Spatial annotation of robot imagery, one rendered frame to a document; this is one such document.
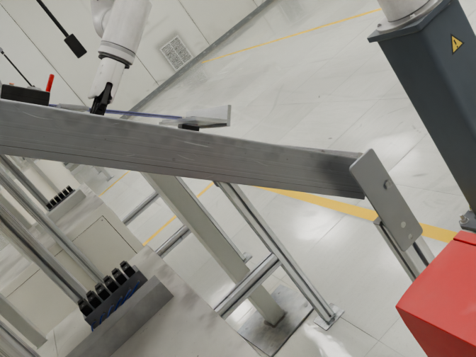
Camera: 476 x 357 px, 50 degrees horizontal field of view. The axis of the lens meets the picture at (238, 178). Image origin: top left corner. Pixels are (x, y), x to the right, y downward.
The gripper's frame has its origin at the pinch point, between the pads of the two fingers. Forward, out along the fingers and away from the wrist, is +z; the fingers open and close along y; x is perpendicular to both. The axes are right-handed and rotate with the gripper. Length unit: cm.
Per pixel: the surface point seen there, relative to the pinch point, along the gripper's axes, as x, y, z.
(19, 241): -6.6, -9.9, 33.1
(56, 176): 37, -440, 51
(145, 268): 22.2, 2.9, 29.8
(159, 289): 19.0, 26.1, 28.4
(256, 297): 73, -29, 38
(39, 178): 22, -440, 58
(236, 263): 62, -29, 28
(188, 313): 23, 36, 29
